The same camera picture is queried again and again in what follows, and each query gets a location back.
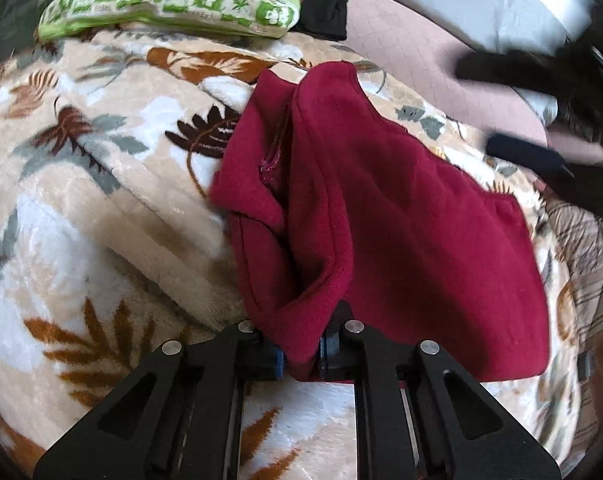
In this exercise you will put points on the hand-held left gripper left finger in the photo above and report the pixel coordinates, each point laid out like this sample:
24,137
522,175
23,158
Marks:
201,385

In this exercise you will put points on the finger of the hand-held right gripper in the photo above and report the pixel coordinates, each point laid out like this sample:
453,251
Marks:
501,67
526,152

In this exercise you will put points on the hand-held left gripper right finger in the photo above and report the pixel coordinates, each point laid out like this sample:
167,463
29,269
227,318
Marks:
386,385

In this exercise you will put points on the dark red sweater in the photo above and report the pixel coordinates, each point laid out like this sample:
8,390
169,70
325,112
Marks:
391,220

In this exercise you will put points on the pink quilted bolster cushion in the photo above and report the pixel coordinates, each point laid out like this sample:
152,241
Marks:
431,60

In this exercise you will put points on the striped beige cushion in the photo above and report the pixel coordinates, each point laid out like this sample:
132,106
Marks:
586,260

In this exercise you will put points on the black cloth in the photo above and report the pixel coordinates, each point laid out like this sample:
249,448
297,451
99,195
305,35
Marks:
326,5

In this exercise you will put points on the leaf print fleece blanket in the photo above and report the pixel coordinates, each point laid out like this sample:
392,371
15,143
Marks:
96,200

